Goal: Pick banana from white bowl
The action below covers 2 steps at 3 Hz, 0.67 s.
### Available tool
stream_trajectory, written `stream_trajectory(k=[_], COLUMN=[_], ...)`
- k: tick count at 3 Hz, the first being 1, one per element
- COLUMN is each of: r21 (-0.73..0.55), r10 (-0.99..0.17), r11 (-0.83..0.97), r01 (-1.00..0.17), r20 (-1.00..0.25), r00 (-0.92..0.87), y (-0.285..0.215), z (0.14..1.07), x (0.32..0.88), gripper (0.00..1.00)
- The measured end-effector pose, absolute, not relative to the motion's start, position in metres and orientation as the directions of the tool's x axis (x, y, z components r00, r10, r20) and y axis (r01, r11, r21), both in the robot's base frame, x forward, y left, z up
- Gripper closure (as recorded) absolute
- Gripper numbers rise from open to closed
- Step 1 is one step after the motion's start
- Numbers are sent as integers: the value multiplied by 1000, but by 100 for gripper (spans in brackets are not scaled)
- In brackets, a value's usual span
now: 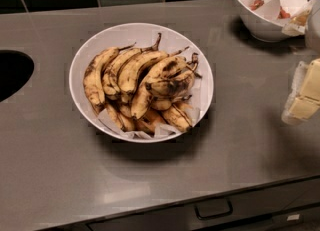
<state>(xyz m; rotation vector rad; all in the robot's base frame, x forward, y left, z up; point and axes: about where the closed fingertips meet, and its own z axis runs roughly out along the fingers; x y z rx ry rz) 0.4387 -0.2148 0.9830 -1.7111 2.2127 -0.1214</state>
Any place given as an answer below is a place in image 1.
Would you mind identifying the black drawer handle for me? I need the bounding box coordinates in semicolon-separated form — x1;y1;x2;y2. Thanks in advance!
194;199;233;220

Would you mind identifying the dark round sink hole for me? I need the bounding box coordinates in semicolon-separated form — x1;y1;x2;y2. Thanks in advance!
0;50;34;102

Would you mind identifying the bottom right banana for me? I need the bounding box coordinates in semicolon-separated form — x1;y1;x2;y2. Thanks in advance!
161;102;192;133

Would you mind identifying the leftmost spotted banana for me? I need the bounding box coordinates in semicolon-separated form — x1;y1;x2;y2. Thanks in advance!
83;45;131;115

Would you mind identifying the bottom left banana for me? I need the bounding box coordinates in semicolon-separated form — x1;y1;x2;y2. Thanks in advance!
105;103;135;132

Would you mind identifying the long middle spotted banana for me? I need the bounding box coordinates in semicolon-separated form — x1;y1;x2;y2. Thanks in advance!
131;56;187;120

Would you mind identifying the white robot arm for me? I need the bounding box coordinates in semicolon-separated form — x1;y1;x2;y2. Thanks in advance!
281;0;320;125

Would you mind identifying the bottom middle banana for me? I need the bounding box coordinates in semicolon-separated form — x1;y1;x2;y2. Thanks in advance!
135;109;166;134

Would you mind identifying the grey drawer front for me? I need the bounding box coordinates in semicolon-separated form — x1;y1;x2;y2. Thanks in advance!
87;178;320;231

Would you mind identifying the dark-spotted banana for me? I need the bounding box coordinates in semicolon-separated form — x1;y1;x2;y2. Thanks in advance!
145;53;201;98

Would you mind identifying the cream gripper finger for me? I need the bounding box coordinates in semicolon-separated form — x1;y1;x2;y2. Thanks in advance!
281;59;320;125

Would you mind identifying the white bowl top right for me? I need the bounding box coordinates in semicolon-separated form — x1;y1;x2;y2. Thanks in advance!
231;0;316;43

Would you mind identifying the white bowl with bananas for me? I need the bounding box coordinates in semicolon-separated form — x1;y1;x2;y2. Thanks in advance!
69;23;214;132

